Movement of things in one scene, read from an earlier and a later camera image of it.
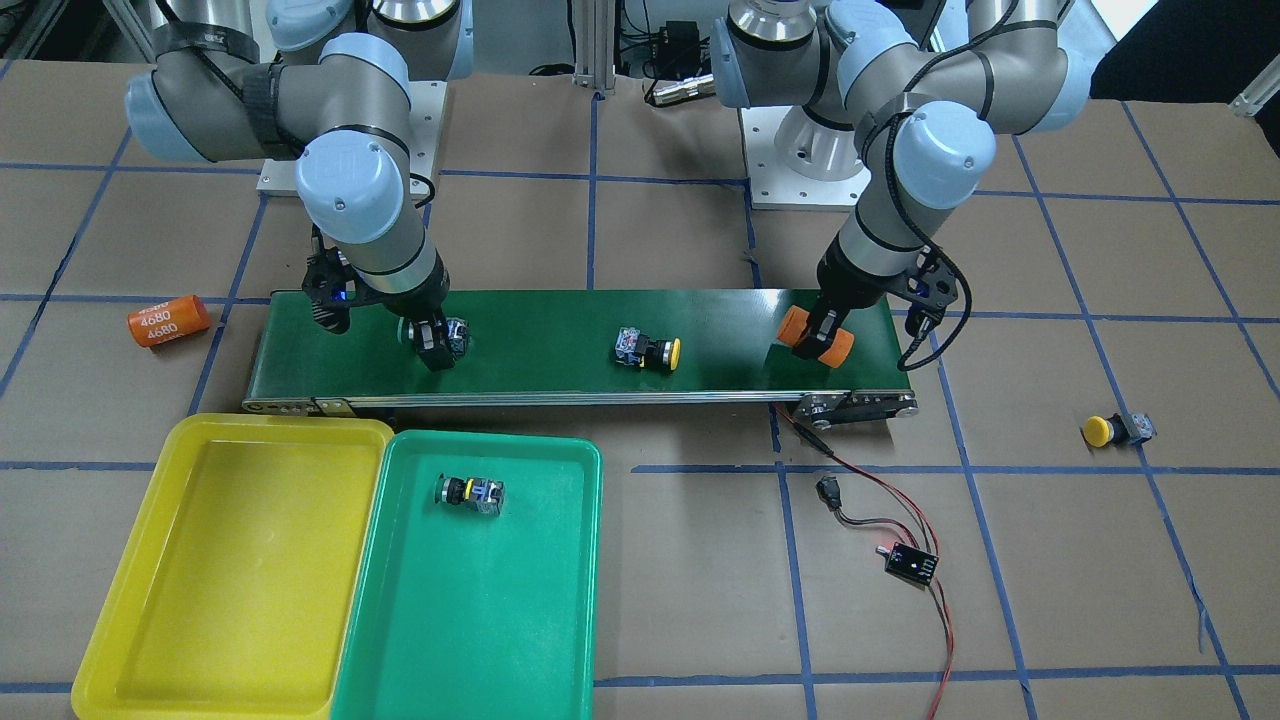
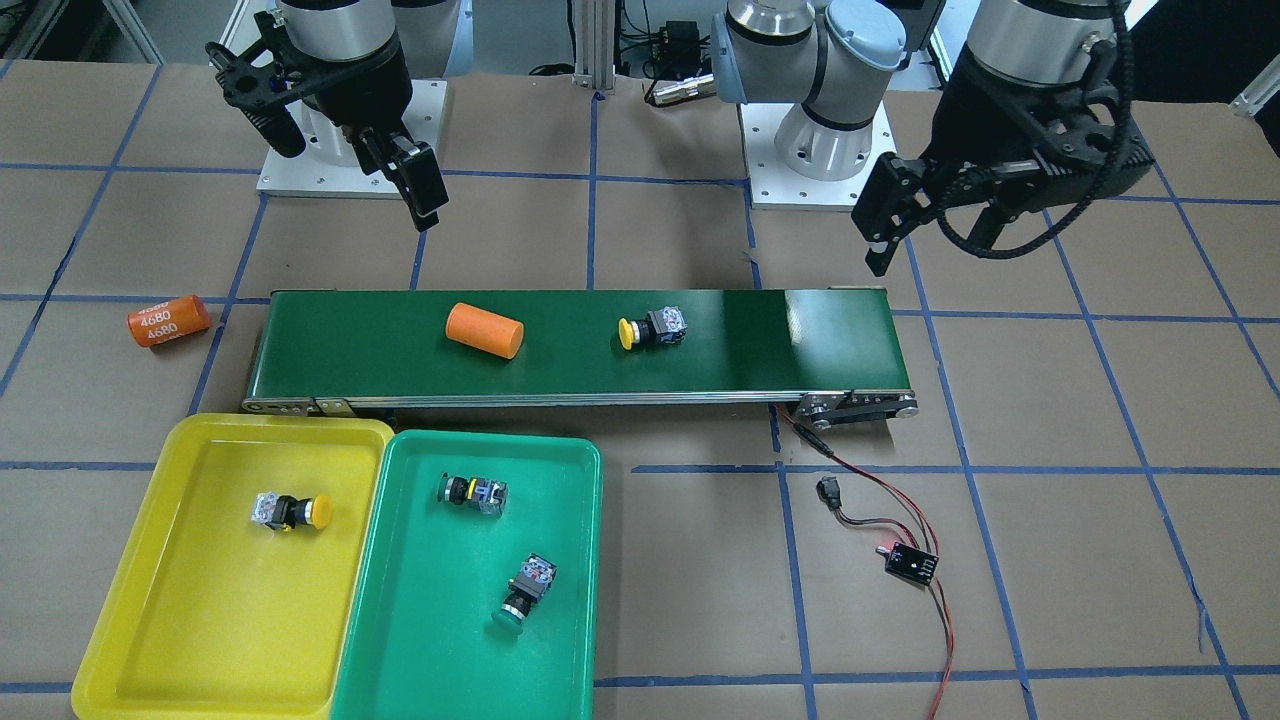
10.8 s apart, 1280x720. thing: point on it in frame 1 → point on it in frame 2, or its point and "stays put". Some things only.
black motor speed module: (909, 563) stays put
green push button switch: (485, 495) stays put
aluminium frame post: (595, 45) stays put
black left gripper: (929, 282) → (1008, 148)
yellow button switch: (1122, 429) → (662, 326)
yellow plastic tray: (236, 600) stays put
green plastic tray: (459, 615) stays put
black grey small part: (458, 329) → (535, 578)
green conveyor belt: (584, 349) stays put
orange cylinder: (167, 320) stays put
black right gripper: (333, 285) → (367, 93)
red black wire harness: (829, 493) stays put
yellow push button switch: (635, 349) → (282, 512)
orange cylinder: (793, 325) → (482, 329)
